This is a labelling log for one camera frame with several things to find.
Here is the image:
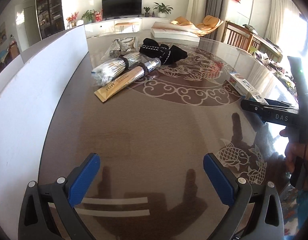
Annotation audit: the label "blue white medicine box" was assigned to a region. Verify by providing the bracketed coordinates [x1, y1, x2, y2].
[226, 73, 268, 105]

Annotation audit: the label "bagged wooden sticks bundle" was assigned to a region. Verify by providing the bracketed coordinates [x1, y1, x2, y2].
[91, 53, 147, 87]

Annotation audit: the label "tan HIH paper package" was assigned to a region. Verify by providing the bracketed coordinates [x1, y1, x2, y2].
[94, 58, 161, 102]

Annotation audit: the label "black knitted gloves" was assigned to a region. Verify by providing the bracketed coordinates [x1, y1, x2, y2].
[139, 38, 187, 65]

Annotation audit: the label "right hand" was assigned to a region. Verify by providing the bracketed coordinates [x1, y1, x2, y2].
[285, 142, 308, 191]

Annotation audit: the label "large white cardboard box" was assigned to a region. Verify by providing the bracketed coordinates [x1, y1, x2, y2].
[0, 26, 88, 239]

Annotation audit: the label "wooden dining chair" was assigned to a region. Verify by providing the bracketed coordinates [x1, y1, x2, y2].
[222, 21, 260, 54]

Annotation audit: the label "orange lounge chair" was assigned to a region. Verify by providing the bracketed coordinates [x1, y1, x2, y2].
[171, 15, 224, 37]

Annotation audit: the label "white tv cabinet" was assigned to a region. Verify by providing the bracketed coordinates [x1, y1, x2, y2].
[84, 17, 170, 38]

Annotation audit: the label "red flower vase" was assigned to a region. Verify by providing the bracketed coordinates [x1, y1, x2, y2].
[66, 11, 79, 28]

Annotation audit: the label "flat white box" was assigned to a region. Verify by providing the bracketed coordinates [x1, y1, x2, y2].
[151, 22, 200, 42]

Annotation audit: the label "dark glass display cabinet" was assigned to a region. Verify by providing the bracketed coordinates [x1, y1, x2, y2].
[36, 0, 65, 40]

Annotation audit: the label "black television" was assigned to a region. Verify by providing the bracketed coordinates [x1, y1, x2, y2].
[102, 0, 142, 18]

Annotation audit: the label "green potted plant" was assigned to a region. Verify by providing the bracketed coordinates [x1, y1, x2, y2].
[153, 2, 173, 18]

